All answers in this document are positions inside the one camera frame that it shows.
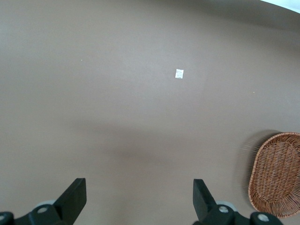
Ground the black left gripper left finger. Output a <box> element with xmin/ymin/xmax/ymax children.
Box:
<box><xmin>0</xmin><ymin>178</ymin><xmax>87</xmax><ymax>225</ymax></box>

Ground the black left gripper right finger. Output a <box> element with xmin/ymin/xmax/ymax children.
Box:
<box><xmin>193</xmin><ymin>179</ymin><xmax>283</xmax><ymax>225</ymax></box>

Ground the oval brown wicker basket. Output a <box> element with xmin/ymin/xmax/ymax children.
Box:
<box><xmin>247</xmin><ymin>132</ymin><xmax>300</xmax><ymax>219</ymax></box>

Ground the brown table cover sheet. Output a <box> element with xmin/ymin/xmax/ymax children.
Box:
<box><xmin>0</xmin><ymin>0</ymin><xmax>300</xmax><ymax>225</ymax></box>

